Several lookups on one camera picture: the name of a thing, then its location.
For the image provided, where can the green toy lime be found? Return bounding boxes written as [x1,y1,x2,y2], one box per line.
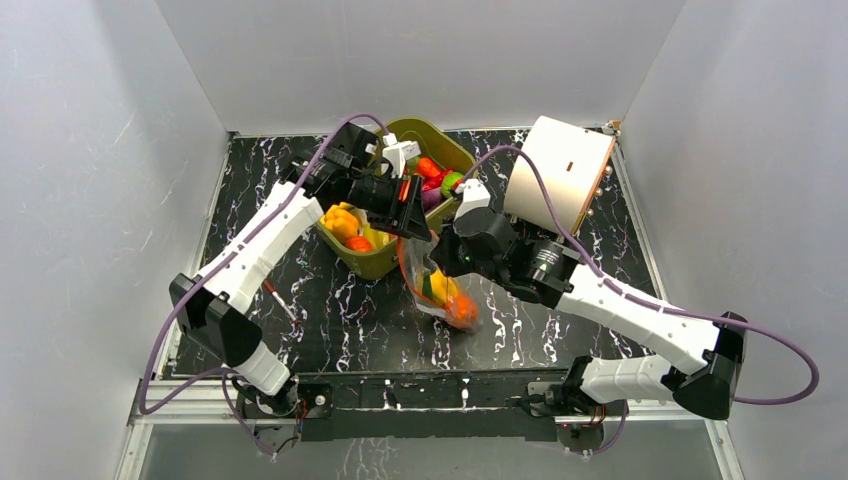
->
[440,171,464,199]

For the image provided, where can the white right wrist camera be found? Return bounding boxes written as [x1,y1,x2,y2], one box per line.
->
[454,178,491,220]

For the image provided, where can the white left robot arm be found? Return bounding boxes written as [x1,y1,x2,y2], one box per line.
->
[169,172,430,416]

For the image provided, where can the red toy tomato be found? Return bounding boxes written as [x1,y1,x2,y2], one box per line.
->
[344,235,374,253]

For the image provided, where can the purple cable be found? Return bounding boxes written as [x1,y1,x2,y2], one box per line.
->
[137,112,392,458]
[463,144,821,407]

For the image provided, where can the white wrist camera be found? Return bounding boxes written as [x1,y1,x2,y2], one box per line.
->
[379,133,421,178]
[454,178,491,220]

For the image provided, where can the purple toy eggplant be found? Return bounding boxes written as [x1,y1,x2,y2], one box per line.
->
[421,188,444,212]

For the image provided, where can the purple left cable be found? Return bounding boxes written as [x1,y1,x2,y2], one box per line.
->
[137,112,392,458]

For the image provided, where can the clear zip bag orange zipper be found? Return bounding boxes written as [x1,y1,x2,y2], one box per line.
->
[397,231,478,331]

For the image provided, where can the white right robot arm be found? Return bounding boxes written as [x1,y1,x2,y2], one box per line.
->
[430,207,746,420]

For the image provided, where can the yellow toy pepper small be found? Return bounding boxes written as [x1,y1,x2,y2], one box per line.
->
[320,205,360,244]

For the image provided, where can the red white marker pen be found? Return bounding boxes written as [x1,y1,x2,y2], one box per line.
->
[262,279,300,325]

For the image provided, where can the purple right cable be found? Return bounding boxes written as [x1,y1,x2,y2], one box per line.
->
[463,144,821,407]

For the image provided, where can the white cylindrical appliance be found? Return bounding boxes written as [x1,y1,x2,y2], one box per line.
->
[503,116,615,234]

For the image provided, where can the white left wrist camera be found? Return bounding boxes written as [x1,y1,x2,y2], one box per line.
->
[379,133,421,178]

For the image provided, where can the orange toy fruit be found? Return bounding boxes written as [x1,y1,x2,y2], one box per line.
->
[444,295,478,330]

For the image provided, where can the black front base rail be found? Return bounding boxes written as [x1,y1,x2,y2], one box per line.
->
[298,369,600,442]

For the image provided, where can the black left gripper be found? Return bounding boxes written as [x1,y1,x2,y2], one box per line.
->
[348,170,431,243]

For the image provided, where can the yellow toy bell pepper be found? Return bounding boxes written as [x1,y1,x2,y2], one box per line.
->
[424,270,458,305]

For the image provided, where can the olive green plastic bin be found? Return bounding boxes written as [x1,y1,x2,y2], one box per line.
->
[316,117,478,282]

